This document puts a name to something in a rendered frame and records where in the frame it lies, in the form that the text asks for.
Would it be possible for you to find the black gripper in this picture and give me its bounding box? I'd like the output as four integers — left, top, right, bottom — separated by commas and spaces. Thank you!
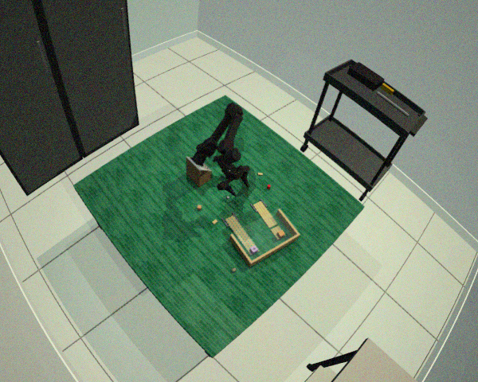
217, 163, 250, 197

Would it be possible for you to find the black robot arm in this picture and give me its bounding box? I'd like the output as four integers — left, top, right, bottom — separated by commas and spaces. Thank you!
191, 102, 245, 180

